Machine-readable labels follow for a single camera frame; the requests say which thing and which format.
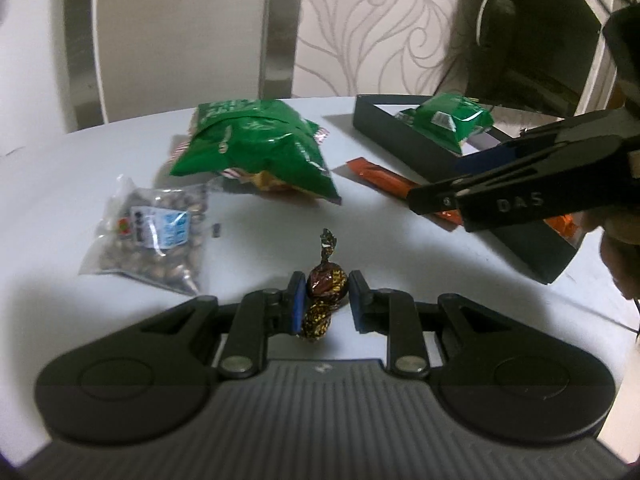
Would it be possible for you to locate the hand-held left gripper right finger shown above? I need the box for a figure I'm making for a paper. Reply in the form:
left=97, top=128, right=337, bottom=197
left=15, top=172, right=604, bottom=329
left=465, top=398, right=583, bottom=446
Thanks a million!
left=349, top=270, right=506, bottom=380

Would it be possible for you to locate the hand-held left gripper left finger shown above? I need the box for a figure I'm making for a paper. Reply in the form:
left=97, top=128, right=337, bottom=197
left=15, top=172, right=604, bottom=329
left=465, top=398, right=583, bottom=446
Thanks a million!
left=135, top=271, right=307, bottom=380

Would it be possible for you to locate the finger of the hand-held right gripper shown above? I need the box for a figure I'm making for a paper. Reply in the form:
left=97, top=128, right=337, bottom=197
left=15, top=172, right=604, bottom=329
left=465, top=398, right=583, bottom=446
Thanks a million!
left=520, top=107, right=640, bottom=145
left=406, top=136, right=640, bottom=216

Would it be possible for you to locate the brown candy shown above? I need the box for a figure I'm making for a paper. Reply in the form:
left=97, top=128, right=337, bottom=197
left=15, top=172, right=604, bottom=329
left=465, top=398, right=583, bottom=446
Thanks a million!
left=297, top=227, right=349, bottom=343

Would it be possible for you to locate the orange snack stick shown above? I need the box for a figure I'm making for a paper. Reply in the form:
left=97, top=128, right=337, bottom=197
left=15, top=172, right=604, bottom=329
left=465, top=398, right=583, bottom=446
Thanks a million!
left=346, top=157, right=463, bottom=233

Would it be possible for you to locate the small green snack packet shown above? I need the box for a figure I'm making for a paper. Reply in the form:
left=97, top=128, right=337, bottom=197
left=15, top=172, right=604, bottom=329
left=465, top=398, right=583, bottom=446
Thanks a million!
left=395, top=91, right=495, bottom=156

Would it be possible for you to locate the dark box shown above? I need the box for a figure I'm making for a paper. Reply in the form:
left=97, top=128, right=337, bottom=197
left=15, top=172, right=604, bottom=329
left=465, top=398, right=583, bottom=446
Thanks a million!
left=352, top=94, right=581, bottom=286

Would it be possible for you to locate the clear seed packet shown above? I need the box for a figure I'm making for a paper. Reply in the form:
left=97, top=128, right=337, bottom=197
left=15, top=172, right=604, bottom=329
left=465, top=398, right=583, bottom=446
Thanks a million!
left=79, top=174, right=211, bottom=297

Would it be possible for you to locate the large green snack packet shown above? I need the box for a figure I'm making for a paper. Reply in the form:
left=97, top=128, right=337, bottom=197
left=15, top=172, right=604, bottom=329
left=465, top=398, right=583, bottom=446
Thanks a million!
left=167, top=99, right=343, bottom=206

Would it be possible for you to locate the person's right hand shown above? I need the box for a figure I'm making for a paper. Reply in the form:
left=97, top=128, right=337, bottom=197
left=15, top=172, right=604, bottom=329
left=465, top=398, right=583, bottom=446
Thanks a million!
left=580, top=207, right=640, bottom=301

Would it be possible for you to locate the orange snack packet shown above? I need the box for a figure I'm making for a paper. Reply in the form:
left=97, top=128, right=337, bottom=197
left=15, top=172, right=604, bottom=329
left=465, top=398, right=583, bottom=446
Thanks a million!
left=545, top=212, right=581, bottom=241

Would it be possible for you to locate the black wall television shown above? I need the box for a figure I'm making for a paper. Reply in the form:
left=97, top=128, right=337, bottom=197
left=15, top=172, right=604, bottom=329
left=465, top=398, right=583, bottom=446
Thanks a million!
left=457, top=0, right=603, bottom=116

